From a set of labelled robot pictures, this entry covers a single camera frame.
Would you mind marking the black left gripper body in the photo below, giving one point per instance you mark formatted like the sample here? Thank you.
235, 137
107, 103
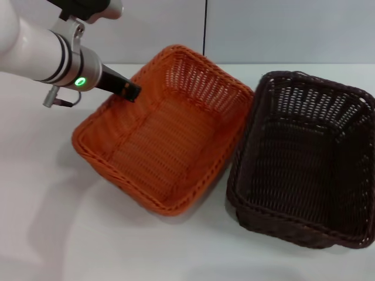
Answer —
111, 79

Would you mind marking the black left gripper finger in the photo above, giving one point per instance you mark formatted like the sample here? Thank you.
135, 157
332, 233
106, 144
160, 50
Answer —
132, 93

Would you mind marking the orange woven basket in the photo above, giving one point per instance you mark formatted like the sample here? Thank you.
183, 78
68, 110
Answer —
175, 140

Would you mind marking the dark brown woven basket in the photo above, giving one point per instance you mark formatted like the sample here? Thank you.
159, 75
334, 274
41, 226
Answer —
307, 164

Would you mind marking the white and silver left robot arm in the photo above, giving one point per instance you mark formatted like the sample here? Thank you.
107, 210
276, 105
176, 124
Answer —
32, 49

